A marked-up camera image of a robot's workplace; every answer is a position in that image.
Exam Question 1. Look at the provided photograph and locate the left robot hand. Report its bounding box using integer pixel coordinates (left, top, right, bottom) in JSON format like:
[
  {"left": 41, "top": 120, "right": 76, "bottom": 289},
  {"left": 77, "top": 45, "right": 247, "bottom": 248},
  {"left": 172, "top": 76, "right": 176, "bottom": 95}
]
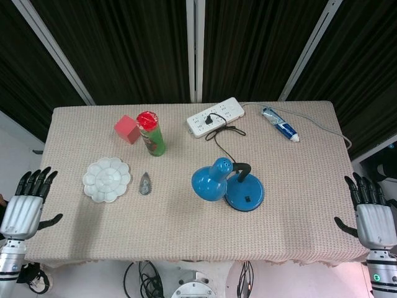
[{"left": 0, "top": 166, "right": 64, "bottom": 240}]

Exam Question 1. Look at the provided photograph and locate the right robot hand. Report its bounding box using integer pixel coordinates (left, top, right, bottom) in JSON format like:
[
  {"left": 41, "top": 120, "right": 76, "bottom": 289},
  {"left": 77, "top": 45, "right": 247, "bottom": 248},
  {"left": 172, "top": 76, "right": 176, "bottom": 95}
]
[{"left": 334, "top": 172, "right": 397, "bottom": 250}]

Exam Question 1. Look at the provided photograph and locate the robot base torso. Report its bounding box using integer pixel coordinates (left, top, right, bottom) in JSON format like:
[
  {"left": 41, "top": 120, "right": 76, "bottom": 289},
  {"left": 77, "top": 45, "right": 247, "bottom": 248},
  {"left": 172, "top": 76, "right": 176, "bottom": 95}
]
[{"left": 170, "top": 262, "right": 218, "bottom": 298}]

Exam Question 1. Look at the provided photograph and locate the blue desk lamp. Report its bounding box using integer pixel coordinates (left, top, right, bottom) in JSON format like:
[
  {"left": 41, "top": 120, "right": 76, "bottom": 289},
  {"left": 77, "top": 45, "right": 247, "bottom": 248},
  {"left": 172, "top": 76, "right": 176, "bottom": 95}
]
[{"left": 190, "top": 156, "right": 265, "bottom": 213}]

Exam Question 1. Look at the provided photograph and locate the white flower-shaped palette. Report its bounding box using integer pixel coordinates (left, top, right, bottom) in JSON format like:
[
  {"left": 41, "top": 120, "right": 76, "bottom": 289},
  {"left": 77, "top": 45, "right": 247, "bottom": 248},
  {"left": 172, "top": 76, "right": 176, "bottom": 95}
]
[{"left": 82, "top": 157, "right": 132, "bottom": 204}]

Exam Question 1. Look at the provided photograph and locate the small grey teardrop packet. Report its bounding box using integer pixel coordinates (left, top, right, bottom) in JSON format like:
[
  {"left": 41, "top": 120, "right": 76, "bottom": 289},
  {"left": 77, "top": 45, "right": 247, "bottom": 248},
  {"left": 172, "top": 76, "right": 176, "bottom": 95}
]
[{"left": 138, "top": 171, "right": 153, "bottom": 196}]

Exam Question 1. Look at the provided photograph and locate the pink red cube block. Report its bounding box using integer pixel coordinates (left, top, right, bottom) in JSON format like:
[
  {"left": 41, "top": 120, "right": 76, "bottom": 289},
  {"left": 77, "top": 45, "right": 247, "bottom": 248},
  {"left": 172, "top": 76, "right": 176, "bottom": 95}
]
[{"left": 114, "top": 114, "right": 141, "bottom": 145}]

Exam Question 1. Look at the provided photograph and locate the blue white toothpaste tube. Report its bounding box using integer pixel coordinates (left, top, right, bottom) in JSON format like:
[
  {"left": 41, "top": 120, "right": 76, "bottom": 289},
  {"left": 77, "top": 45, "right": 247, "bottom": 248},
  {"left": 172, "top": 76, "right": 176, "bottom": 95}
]
[{"left": 261, "top": 106, "right": 301, "bottom": 143}]

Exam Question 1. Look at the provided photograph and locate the green chip can red lid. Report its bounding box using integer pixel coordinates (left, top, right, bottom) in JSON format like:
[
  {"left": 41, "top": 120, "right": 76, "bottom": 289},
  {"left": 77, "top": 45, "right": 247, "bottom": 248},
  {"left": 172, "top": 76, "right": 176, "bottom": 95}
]
[{"left": 136, "top": 111, "right": 166, "bottom": 157}]

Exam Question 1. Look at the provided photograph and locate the beige woven tablecloth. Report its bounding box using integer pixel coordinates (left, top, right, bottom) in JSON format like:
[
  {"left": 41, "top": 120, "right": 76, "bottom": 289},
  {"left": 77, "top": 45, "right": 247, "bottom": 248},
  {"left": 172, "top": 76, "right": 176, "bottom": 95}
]
[{"left": 24, "top": 101, "right": 372, "bottom": 266}]

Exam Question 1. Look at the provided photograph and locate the white power strip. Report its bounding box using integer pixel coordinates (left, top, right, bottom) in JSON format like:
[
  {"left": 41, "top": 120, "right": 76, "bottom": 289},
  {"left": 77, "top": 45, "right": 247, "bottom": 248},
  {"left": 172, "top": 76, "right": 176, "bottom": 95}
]
[{"left": 186, "top": 97, "right": 245, "bottom": 139}]

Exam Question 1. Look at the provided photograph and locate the white power strip cable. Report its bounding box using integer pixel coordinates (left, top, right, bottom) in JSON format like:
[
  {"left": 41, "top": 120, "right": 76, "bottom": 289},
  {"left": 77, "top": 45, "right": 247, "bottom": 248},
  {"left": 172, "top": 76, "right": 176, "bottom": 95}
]
[{"left": 241, "top": 102, "right": 354, "bottom": 150}]

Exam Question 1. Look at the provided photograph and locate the black cable bundle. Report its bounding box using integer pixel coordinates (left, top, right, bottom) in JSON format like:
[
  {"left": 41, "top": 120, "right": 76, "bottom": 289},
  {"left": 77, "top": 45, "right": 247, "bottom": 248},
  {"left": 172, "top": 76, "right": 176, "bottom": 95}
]
[
  {"left": 237, "top": 260, "right": 256, "bottom": 298},
  {"left": 123, "top": 260, "right": 162, "bottom": 298}
]

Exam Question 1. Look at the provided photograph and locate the white curtain rail post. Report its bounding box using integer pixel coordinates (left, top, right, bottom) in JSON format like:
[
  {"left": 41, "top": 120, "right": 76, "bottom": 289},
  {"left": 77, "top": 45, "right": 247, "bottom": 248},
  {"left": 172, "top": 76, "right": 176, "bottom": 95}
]
[
  {"left": 278, "top": 0, "right": 344, "bottom": 102},
  {"left": 11, "top": 0, "right": 96, "bottom": 106},
  {"left": 185, "top": 0, "right": 207, "bottom": 103}
]

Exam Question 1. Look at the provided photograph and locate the black power plug with cable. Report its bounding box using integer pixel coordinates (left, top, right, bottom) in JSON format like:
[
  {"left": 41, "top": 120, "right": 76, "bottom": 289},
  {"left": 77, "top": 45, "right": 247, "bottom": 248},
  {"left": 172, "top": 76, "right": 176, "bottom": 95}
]
[{"left": 203, "top": 113, "right": 247, "bottom": 162}]

